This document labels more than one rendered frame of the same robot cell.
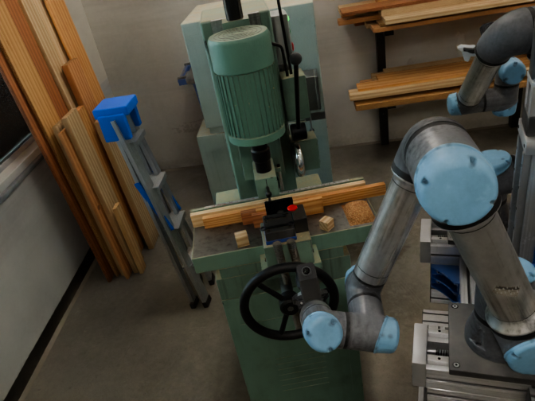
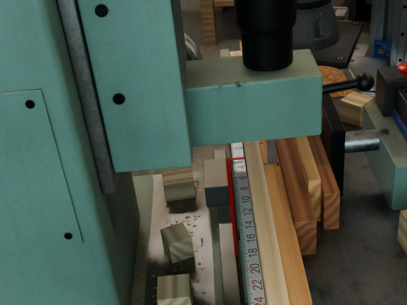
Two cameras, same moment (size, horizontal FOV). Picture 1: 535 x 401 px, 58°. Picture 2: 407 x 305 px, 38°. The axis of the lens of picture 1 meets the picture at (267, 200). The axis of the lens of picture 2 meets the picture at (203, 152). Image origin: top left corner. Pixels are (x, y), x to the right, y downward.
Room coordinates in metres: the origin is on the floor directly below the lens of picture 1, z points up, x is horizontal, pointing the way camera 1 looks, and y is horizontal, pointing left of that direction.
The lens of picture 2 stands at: (1.44, 0.55, 1.33)
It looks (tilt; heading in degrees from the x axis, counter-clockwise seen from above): 33 degrees down; 272
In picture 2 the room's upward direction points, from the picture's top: 7 degrees counter-clockwise
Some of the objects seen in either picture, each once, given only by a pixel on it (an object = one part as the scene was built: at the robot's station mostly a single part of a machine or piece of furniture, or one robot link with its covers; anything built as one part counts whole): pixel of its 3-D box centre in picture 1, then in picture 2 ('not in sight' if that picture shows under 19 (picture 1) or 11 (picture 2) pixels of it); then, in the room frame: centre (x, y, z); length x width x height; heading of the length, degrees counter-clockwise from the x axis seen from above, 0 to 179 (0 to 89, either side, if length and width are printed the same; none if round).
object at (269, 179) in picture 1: (266, 179); (251, 102); (1.40, -0.01, 1.03); 0.14 x 0.07 x 0.09; 0
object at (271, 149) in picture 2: not in sight; (271, 143); (1.38, -0.01, 0.97); 0.01 x 0.01 x 0.05; 0
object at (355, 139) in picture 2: (281, 216); (355, 141); (1.28, -0.03, 0.95); 0.09 x 0.07 x 0.09; 90
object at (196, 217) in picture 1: (278, 204); (253, 168); (1.40, -0.03, 0.93); 0.60 x 0.02 x 0.05; 90
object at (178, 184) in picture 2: not in sight; (178, 184); (1.51, -0.17, 0.82); 0.04 x 0.03 x 0.03; 6
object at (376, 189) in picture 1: (294, 205); (265, 147); (1.38, -0.09, 0.92); 0.62 x 0.02 x 0.04; 90
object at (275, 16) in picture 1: (280, 36); not in sight; (1.70, -0.15, 1.40); 0.10 x 0.06 x 0.16; 0
